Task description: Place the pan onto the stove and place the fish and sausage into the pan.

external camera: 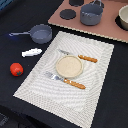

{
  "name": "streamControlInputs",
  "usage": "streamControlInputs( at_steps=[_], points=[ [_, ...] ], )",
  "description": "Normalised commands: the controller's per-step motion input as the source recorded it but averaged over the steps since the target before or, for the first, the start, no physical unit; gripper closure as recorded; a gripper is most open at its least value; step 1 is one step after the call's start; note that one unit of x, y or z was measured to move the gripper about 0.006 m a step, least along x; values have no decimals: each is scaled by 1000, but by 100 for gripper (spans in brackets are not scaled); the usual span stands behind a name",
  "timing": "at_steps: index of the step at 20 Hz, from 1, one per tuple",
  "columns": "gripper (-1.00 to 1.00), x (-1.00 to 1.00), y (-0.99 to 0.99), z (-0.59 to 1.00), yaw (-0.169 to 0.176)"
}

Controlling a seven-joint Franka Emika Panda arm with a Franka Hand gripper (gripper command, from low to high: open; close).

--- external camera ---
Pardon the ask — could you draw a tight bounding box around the white toy fish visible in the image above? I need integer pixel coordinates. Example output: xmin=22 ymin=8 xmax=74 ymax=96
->
xmin=22 ymin=48 xmax=42 ymax=57

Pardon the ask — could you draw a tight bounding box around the grey frying pan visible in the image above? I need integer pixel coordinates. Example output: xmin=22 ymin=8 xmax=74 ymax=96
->
xmin=8 ymin=23 xmax=54 ymax=45

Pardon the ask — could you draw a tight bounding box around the red toy sausage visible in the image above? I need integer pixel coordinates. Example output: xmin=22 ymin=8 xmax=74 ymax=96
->
xmin=10 ymin=63 xmax=23 ymax=76

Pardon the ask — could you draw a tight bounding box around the pink toy stove top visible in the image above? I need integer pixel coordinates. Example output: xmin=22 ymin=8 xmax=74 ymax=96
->
xmin=48 ymin=0 xmax=128 ymax=43

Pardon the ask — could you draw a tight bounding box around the black stove burner front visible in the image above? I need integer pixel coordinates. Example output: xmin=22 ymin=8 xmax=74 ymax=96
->
xmin=60 ymin=9 xmax=76 ymax=20

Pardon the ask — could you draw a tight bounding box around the black stove burner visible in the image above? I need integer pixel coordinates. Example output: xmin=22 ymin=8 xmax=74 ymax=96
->
xmin=60 ymin=9 xmax=76 ymax=20
xmin=69 ymin=0 xmax=84 ymax=7

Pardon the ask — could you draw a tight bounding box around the grey pot on stove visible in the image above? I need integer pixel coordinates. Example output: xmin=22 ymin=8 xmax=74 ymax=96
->
xmin=80 ymin=3 xmax=103 ymax=26

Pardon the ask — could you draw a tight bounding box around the black stove burner back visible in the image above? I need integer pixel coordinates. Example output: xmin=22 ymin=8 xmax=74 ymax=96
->
xmin=69 ymin=0 xmax=84 ymax=7

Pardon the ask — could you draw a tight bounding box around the beige round plate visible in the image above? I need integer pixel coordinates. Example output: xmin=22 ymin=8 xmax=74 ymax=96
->
xmin=56 ymin=55 xmax=83 ymax=78

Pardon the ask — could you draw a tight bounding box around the white woven placemat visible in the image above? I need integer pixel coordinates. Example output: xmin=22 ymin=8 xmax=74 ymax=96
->
xmin=14 ymin=31 xmax=114 ymax=128

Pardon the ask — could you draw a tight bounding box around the beige bowl at right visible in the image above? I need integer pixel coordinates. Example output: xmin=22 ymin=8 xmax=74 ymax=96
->
xmin=119 ymin=5 xmax=128 ymax=30

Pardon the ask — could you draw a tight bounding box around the fork with wooden handle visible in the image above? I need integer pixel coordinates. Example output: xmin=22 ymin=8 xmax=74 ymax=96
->
xmin=45 ymin=72 xmax=86 ymax=89

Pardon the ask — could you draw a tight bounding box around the knife with wooden handle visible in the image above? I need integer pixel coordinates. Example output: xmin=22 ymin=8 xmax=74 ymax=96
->
xmin=58 ymin=49 xmax=98 ymax=63

